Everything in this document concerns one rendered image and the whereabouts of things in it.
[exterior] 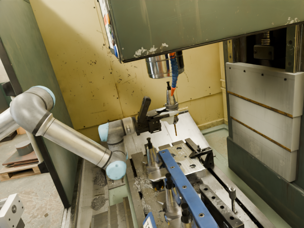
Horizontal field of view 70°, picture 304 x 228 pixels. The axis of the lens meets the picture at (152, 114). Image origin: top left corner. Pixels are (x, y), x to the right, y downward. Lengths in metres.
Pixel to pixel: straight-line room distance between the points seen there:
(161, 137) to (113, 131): 1.06
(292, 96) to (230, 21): 0.46
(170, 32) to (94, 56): 1.35
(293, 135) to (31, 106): 1.03
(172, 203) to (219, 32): 0.48
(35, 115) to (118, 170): 0.35
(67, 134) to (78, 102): 1.16
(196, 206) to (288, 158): 0.65
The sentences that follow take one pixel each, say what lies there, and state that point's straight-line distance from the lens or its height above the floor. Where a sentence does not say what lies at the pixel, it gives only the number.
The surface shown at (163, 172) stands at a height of 1.22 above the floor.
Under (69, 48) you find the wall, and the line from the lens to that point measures 1.92.
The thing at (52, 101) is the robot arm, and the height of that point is 1.47.
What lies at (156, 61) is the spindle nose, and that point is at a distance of 0.87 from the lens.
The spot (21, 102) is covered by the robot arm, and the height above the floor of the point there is 1.52.
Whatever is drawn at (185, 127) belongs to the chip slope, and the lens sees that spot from 2.04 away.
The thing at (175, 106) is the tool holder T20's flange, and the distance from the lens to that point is 0.97.
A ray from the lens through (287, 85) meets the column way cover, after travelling 1.02.
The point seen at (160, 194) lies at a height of 1.22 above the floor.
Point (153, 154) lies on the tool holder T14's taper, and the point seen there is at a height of 1.27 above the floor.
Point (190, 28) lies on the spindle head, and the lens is 0.63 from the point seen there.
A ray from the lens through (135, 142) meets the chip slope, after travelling 1.95.
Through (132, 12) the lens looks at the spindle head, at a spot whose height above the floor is 1.71.
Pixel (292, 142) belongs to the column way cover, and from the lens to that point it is 1.11.
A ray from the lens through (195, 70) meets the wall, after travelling 2.12.
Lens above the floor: 1.67
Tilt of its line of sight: 21 degrees down
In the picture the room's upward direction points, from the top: 11 degrees counter-clockwise
